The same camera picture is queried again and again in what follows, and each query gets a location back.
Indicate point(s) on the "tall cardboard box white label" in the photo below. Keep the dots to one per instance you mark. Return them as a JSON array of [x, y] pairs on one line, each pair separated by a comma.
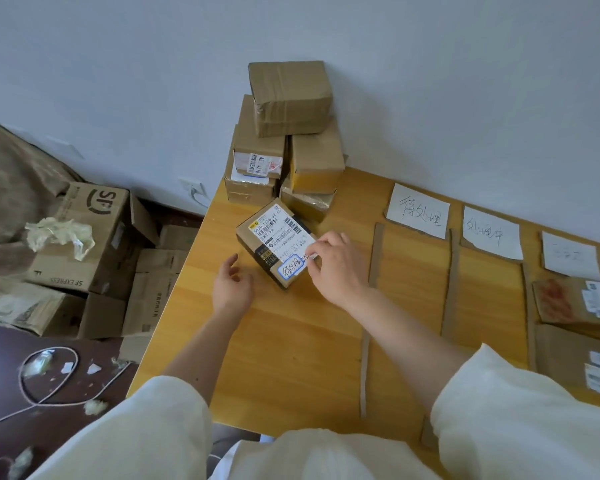
[[257, 144]]

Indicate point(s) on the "crumpled greenish paper scrap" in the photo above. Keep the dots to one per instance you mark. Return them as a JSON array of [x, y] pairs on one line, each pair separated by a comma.
[[37, 362]]

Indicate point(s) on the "crumpled pale packing paper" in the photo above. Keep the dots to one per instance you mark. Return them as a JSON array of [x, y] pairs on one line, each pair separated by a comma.
[[60, 234]]

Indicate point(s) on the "taped brown cardboard box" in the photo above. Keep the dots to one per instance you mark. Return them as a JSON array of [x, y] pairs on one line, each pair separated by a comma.
[[290, 97]]

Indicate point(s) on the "person's right thumb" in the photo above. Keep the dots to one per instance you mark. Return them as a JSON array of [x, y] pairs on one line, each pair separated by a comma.
[[316, 262]]

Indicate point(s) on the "blue-bordered handwritten sticker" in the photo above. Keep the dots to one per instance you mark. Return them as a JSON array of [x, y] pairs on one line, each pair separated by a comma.
[[290, 267]]

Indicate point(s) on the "flat brown labelled parcel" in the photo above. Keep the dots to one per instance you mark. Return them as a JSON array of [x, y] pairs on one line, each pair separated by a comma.
[[565, 354]]

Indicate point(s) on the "long cardboard strip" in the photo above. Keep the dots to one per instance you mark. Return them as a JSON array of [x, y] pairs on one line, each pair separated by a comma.
[[530, 319], [451, 284]]

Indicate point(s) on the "short cardboard strip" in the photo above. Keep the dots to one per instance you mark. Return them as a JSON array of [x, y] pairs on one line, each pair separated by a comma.
[[376, 254]]

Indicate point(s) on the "small tape-wrapped cardboard box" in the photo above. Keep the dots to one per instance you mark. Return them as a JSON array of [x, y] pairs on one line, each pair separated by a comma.
[[307, 204]]

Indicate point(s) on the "small brown cardboard box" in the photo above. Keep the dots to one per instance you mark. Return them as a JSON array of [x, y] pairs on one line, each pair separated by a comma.
[[102, 317]]

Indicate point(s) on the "white paper scrap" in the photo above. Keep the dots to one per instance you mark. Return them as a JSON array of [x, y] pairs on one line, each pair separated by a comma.
[[94, 369], [67, 367]]

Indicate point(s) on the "white wall socket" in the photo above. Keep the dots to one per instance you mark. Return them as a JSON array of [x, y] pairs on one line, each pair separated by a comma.
[[190, 185]]

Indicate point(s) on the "black box with shipping label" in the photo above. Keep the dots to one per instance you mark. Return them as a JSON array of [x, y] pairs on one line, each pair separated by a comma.
[[272, 239]]

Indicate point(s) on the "plain brown cardboard box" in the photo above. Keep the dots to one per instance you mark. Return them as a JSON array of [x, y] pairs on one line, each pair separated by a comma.
[[317, 159]]

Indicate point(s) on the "white long-sleeved garment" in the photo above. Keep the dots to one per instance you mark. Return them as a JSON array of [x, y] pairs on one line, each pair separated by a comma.
[[330, 454]]

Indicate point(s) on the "person's right forearm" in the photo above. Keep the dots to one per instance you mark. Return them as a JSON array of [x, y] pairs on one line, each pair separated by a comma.
[[410, 339]]

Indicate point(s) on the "low cardboard box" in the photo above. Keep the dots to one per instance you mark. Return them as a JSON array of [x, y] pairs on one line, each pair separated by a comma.
[[162, 261]]

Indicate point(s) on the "white handwritten paper sign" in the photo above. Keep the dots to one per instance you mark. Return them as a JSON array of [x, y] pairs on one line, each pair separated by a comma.
[[419, 210], [492, 234], [571, 255]]

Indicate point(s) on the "person's left thumb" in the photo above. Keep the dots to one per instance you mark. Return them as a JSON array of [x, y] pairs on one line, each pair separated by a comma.
[[231, 266]]

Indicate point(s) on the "medium printed cardboard box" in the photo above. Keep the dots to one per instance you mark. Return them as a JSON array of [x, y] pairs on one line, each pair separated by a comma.
[[150, 304]]

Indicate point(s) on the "red-stained cardboard parcel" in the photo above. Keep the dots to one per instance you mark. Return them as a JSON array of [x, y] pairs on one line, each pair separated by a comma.
[[565, 299]]

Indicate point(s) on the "cardboard box with white top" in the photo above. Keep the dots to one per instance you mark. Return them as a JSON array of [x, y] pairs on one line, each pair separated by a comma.
[[247, 187]]

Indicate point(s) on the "large open printed cardboard box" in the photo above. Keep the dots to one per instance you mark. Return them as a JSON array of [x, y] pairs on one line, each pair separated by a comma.
[[105, 234]]

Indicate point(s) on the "person's left hand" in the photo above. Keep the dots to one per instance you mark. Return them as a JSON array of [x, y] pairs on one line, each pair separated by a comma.
[[230, 294]]

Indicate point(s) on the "thin cardboard strip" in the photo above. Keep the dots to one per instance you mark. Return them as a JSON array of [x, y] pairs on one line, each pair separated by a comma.
[[365, 374]]

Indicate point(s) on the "flattened worn cardboard box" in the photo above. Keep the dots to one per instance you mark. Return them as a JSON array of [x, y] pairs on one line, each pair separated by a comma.
[[25, 304]]

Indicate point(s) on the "person's left forearm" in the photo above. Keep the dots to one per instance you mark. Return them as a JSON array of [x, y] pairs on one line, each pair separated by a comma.
[[200, 354]]

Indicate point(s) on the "person's right hand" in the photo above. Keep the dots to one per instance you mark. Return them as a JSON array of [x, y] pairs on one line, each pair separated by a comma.
[[342, 272]]

